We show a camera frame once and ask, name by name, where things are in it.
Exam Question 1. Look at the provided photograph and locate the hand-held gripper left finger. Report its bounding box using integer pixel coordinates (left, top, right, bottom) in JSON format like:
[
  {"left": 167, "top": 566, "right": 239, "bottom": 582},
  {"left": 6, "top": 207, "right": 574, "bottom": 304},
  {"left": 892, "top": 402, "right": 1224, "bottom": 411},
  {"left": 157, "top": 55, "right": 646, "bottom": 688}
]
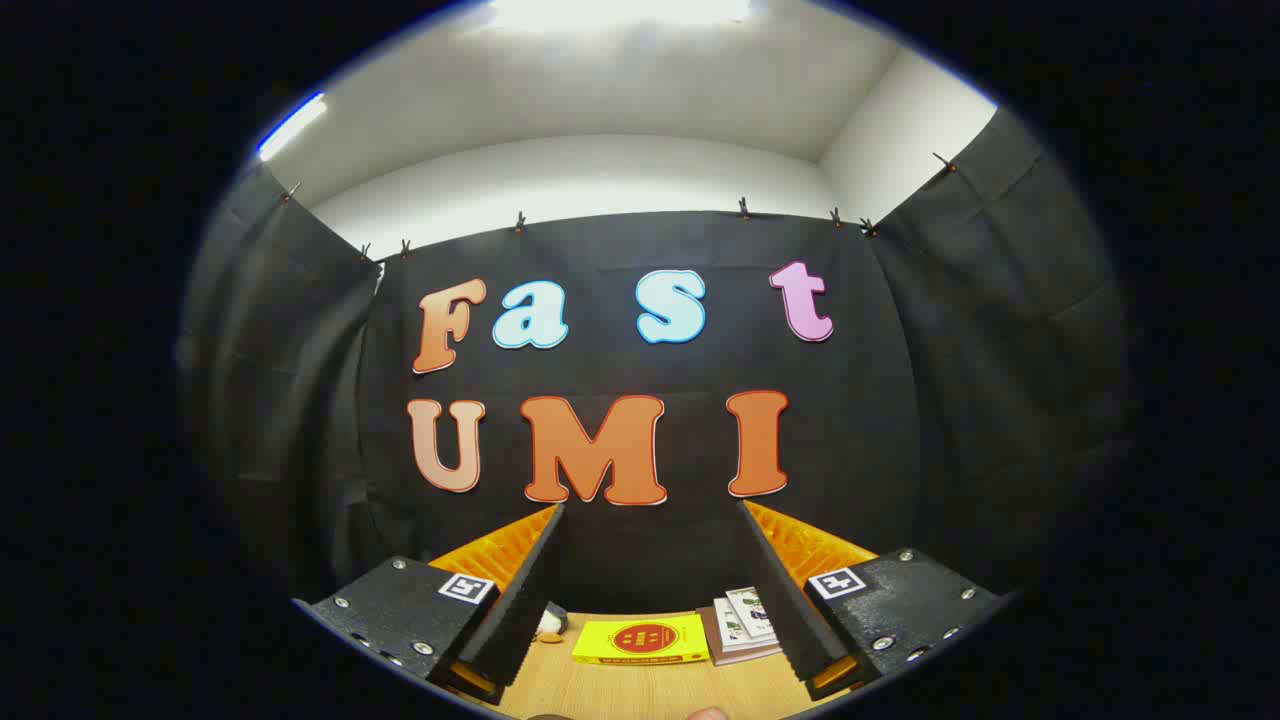
[{"left": 295, "top": 503, "right": 568, "bottom": 706}]

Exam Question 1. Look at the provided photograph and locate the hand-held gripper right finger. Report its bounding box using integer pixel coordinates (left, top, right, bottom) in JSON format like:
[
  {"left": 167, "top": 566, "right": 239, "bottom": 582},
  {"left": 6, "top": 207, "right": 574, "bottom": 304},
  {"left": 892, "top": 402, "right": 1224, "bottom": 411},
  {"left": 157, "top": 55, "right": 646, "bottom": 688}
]
[{"left": 737, "top": 500, "right": 1004, "bottom": 701}]

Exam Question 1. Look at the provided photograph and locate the thin paperback book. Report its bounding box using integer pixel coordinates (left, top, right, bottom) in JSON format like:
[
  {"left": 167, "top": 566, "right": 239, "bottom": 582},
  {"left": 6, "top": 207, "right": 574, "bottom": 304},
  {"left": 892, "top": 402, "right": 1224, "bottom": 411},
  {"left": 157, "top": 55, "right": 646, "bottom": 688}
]
[
  {"left": 697, "top": 605, "right": 784, "bottom": 667},
  {"left": 712, "top": 597, "right": 781, "bottom": 656}
]

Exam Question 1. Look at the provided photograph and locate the yellow book with red circle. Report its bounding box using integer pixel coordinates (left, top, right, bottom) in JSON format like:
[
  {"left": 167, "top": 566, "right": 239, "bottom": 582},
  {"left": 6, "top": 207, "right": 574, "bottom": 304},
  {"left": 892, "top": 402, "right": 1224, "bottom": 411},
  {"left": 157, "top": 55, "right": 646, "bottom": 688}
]
[{"left": 572, "top": 614, "right": 711, "bottom": 666}]

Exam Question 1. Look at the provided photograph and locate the row of small cloth clips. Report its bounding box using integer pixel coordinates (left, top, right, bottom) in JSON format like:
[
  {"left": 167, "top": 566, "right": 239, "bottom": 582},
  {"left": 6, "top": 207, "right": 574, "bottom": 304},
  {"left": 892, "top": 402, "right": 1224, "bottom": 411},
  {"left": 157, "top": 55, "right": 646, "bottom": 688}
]
[{"left": 283, "top": 152, "right": 958, "bottom": 259}]

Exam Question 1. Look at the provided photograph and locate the white ceiling light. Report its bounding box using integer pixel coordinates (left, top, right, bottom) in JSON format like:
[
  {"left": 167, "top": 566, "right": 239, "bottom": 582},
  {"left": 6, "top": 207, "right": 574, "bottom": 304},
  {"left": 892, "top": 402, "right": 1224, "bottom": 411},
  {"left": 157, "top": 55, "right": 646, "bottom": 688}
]
[
  {"left": 256, "top": 92, "right": 329, "bottom": 161},
  {"left": 485, "top": 0, "right": 756, "bottom": 31}
]

